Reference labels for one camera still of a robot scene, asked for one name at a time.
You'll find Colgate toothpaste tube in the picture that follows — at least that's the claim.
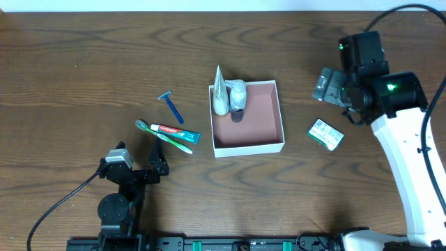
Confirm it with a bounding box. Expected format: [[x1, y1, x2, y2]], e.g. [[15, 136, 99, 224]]
[[150, 124, 201, 144]]

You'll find green white soap packet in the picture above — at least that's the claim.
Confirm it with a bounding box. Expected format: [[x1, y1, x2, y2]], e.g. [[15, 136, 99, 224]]
[[307, 119, 344, 151]]

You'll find white Pantene tube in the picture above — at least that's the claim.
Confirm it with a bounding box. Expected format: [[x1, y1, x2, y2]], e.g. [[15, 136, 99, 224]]
[[213, 66, 229, 116]]

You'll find clear bottle with dark cap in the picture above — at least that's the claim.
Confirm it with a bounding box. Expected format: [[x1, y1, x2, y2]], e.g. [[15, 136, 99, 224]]
[[225, 79, 247, 123]]

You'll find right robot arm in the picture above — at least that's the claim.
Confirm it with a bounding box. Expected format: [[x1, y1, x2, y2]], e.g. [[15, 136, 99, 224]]
[[313, 31, 445, 250]]

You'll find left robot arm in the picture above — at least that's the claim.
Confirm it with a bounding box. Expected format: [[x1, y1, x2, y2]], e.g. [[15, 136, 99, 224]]
[[97, 139, 169, 250]]

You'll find green toothbrush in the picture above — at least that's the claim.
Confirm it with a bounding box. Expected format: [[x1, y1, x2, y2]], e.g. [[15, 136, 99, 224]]
[[135, 119, 193, 154]]

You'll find blue disposable razor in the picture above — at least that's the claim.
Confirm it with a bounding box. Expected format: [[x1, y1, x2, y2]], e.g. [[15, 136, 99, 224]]
[[157, 90, 184, 124]]

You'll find white box with pink interior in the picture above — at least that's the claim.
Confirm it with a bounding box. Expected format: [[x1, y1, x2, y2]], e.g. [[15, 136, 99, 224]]
[[209, 80, 285, 158]]

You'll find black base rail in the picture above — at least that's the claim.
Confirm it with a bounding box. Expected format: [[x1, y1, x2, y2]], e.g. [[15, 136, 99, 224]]
[[66, 233, 344, 251]]

